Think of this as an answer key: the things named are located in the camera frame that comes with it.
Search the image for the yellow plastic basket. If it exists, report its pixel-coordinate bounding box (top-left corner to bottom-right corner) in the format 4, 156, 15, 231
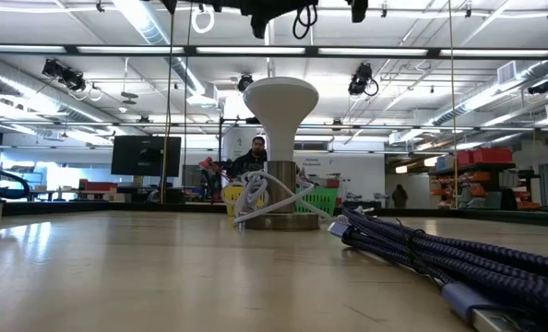
222, 184, 268, 218

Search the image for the black monitor screen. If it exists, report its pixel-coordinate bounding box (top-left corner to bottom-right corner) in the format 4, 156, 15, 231
110, 135, 183, 178

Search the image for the shelf with red bins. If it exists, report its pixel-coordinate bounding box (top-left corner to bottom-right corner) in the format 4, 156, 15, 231
427, 147, 543, 212

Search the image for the white hanging cable loop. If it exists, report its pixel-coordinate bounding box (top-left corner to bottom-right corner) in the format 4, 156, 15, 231
190, 5, 217, 35

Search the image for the red crate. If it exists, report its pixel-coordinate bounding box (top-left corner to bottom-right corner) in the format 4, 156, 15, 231
77, 178, 119, 193

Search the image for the black overhead frame bar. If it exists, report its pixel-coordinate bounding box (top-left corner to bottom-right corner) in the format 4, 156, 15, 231
0, 43, 548, 60

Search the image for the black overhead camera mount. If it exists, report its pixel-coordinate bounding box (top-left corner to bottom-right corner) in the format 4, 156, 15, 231
238, 0, 320, 41

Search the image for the black hanging cable loop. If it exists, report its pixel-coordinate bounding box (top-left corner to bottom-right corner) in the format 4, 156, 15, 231
292, 2, 319, 41

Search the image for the red tool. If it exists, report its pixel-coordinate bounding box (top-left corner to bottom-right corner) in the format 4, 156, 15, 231
198, 156, 232, 186

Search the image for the person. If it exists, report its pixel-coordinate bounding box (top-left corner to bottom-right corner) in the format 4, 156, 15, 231
226, 136, 276, 186
390, 184, 410, 209

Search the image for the silver ventilation duct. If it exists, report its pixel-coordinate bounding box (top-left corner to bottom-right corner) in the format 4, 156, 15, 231
432, 59, 548, 128
0, 54, 114, 126

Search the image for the green plastic basket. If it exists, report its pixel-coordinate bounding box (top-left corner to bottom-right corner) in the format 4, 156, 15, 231
294, 185, 340, 218

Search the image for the white lamp cable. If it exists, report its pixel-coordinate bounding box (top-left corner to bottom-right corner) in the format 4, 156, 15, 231
220, 169, 336, 227

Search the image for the purple braided USB cable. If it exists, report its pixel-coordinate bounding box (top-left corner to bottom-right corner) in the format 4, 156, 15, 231
327, 207, 548, 332
0, 164, 31, 201

